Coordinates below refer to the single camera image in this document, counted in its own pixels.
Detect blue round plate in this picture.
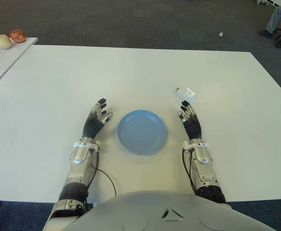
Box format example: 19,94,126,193
117,109,167,156

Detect white metal stand base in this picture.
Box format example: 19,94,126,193
252,0,280,6

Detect white side table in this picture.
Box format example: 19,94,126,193
0,37,38,95

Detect white charger block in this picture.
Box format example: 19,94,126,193
172,85,198,102

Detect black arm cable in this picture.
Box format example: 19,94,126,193
90,144,117,197
182,147,197,193

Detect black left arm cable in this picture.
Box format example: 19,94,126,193
90,144,117,197

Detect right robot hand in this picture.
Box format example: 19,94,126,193
178,100,203,141

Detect seated person grey trousers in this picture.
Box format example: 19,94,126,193
257,0,281,48

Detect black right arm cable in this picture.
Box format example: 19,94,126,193
182,147,197,193

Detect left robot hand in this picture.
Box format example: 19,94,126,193
81,97,114,141

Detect grey robot torso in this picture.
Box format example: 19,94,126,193
58,190,277,231

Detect beige bread roll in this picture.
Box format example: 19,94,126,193
0,34,13,50

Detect reddish brown bread roll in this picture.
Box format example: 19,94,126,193
10,29,26,43

